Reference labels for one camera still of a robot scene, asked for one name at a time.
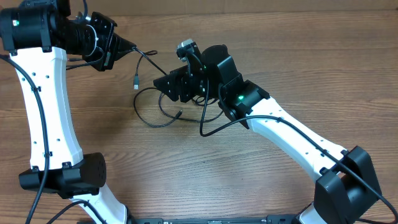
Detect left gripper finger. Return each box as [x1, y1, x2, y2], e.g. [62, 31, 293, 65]
[113, 34, 137, 53]
[110, 49, 132, 67]

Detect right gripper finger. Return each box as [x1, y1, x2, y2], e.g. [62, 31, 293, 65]
[157, 85, 174, 98]
[153, 75, 171, 88]

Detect black cable silver plugs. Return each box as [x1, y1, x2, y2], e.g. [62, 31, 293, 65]
[133, 86, 224, 129]

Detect black cable small plugs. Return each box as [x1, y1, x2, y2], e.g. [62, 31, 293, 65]
[132, 46, 169, 90]

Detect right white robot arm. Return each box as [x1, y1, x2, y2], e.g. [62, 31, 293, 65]
[154, 45, 381, 223]

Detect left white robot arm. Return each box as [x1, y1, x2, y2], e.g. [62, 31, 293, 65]
[1, 1, 135, 223]

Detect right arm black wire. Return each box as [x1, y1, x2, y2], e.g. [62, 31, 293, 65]
[198, 52, 398, 218]

